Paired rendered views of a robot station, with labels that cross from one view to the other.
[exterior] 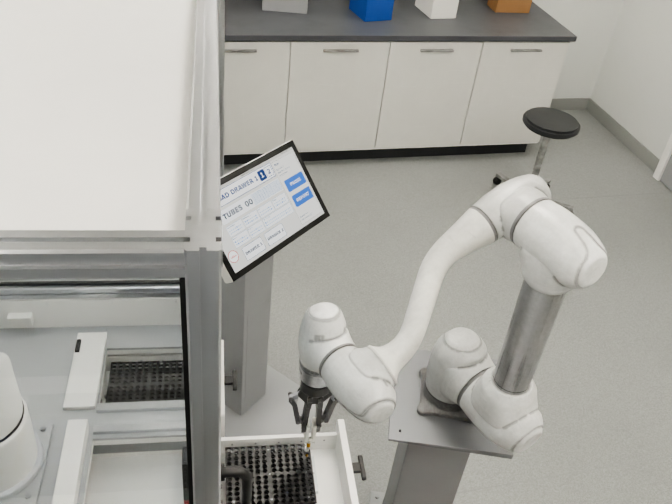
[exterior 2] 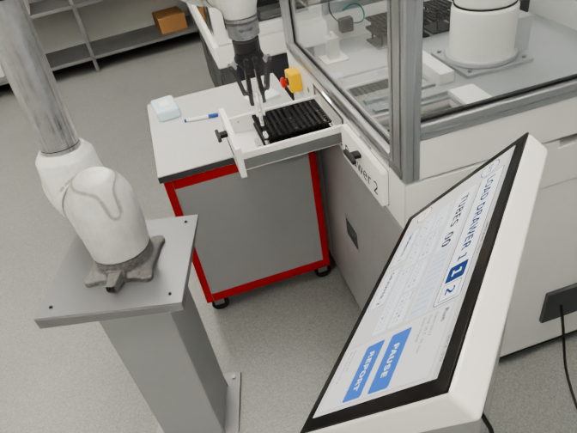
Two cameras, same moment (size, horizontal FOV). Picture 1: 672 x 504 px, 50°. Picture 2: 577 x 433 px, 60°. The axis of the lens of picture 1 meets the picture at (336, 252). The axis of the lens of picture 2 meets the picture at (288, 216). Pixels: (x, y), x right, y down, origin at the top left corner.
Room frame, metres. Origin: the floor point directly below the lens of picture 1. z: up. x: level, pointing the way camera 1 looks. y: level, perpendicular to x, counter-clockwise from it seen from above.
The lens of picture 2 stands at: (2.56, 0.10, 1.66)
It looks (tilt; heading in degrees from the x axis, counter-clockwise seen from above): 38 degrees down; 183
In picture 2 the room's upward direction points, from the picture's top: 11 degrees counter-clockwise
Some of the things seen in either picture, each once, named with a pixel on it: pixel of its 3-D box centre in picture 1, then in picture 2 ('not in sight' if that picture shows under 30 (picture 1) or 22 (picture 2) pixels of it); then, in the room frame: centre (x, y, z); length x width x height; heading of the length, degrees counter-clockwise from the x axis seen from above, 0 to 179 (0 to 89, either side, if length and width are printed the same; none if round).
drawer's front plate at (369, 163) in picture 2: (220, 388); (363, 162); (1.38, 0.28, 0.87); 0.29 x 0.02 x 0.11; 12
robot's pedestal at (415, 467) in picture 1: (424, 472); (170, 351); (1.54, -0.40, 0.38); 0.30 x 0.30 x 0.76; 88
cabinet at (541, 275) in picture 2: not in sight; (457, 197); (1.01, 0.69, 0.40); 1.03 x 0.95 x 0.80; 12
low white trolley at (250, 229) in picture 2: not in sight; (242, 193); (0.73, -0.17, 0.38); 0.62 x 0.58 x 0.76; 12
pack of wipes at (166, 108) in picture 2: not in sight; (165, 107); (0.60, -0.41, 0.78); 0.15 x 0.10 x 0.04; 19
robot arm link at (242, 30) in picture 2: (318, 367); (242, 26); (1.17, 0.01, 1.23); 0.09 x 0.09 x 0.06
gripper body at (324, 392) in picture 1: (315, 388); (247, 52); (1.17, 0.01, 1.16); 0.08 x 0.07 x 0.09; 102
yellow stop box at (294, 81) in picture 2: not in sight; (292, 80); (0.75, 0.13, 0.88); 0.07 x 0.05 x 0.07; 12
